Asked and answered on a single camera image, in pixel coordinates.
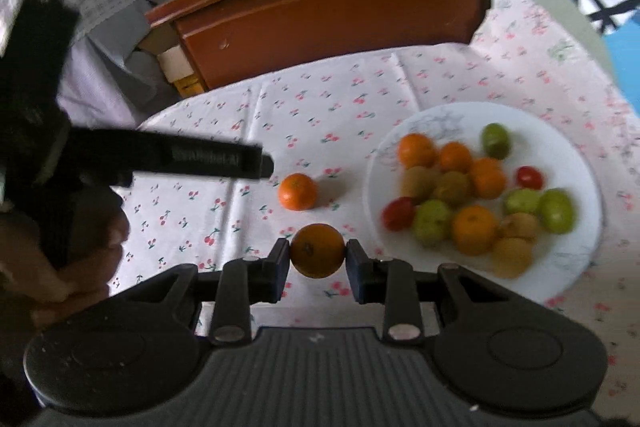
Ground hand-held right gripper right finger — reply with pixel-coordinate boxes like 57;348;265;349
346;239;507;344

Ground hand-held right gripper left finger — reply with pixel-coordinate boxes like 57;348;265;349
120;238;291;349

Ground red cherry tomato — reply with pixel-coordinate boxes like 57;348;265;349
515;165;544;190
382;197;416;232

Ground large green jujube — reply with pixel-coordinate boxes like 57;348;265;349
537;188;575;235

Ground white plate with grey print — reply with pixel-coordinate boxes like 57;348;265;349
362;102;605;304

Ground person's left hand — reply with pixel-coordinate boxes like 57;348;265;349
0;201;130;327

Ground yellow small box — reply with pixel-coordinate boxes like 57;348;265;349
172;74;207;98

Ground lilac cloth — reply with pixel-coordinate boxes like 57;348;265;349
56;0;182;128

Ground floral tablecloth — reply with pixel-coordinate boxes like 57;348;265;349
107;0;640;410

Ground white small box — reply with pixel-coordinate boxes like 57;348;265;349
157;46;194;83

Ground brown cardboard box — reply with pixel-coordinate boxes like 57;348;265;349
137;24;181;56

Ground wooden nightstand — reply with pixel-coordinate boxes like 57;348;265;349
145;0;504;94

